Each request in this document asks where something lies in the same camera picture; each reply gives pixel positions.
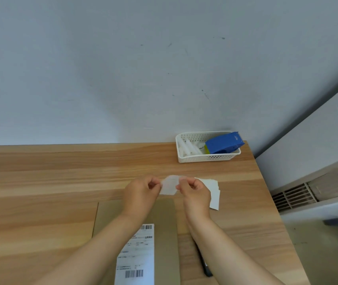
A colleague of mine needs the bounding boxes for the stack of white label sheets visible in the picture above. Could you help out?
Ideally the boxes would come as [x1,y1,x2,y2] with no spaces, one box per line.
[195,178,221,211]

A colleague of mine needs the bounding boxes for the person's right hand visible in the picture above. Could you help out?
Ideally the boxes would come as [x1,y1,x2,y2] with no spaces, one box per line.
[176,177,212,220]

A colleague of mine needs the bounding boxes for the blue tape dispenser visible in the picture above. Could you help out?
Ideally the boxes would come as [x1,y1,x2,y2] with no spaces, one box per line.
[204,132,245,154]

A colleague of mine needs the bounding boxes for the brown cardboard box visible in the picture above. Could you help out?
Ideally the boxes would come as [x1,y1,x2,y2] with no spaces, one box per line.
[92,198,181,285]

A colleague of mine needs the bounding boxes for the white shipping label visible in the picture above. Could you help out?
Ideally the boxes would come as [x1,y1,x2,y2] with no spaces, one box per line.
[114,224,155,285]

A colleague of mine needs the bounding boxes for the white label sticker sheet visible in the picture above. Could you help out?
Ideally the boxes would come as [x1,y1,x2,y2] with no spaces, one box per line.
[160,175,188,196]

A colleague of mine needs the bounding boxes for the black marker pen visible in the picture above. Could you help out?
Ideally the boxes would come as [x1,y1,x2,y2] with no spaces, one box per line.
[195,242,213,277]

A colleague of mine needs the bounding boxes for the person's left hand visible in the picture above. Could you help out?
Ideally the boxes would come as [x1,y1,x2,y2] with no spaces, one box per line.
[122,175,162,218]

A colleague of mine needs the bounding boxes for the white air conditioner unit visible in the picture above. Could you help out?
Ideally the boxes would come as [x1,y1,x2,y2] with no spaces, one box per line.
[255,72,338,224]

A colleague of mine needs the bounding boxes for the person's right forearm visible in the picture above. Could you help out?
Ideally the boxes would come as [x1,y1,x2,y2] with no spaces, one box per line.
[186,216,285,285]

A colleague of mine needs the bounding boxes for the white plastic basket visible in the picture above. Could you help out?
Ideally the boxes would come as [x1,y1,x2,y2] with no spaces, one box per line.
[175,131,242,163]

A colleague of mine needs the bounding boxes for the white plastic rolls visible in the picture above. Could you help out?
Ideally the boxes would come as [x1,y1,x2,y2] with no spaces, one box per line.
[179,138,205,158]

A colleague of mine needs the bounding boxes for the person's left forearm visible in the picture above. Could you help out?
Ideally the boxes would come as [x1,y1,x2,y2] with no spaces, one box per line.
[29,212,146,285]

